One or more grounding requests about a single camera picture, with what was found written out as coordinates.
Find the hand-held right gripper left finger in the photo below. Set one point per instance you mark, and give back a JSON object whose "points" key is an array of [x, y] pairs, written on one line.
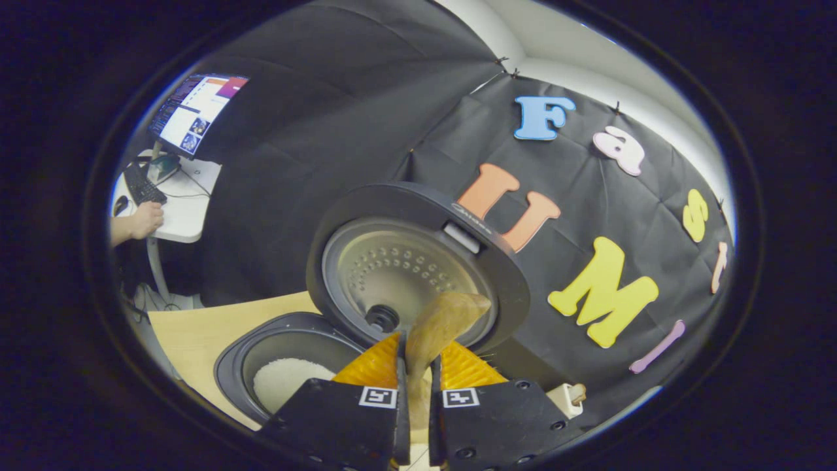
{"points": [[340, 425]]}

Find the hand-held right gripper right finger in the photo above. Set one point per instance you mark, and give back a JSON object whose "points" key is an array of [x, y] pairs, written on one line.
{"points": [[497, 425]]}

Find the white rice pile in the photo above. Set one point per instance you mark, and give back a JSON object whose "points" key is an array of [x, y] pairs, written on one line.
{"points": [[288, 383]]}

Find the wooden spoon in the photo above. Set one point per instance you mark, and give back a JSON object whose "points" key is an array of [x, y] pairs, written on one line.
{"points": [[438, 327]]}

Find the silver black rice cooker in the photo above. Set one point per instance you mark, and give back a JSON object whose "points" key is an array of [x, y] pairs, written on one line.
{"points": [[392, 203]]}

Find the white toaster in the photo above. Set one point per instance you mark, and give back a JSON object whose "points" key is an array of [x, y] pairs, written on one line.
{"points": [[561, 399]]}

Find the toasted bread slice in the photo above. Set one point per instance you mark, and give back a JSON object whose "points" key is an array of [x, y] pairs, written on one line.
{"points": [[578, 392]]}

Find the white desk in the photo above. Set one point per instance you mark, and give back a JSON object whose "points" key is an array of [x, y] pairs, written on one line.
{"points": [[189, 209]]}

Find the black computer mouse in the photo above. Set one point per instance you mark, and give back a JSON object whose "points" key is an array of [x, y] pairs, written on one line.
{"points": [[121, 205]]}

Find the black keyboard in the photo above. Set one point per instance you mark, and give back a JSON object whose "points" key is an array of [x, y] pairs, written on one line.
{"points": [[144, 184]]}

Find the monitor stand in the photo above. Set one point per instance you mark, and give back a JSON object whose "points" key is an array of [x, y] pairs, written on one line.
{"points": [[163, 169]]}

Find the computer monitor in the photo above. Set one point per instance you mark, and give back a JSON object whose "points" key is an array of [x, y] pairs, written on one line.
{"points": [[196, 111]]}

